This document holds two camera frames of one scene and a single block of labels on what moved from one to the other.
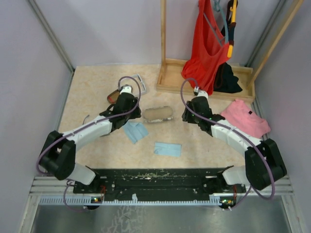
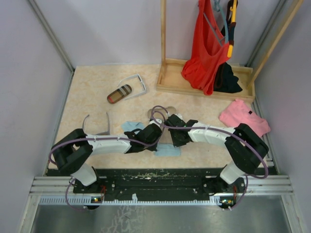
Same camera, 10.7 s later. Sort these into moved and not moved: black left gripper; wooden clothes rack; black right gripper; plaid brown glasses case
Moved: black right gripper; black left gripper
Not moved: plaid brown glasses case; wooden clothes rack
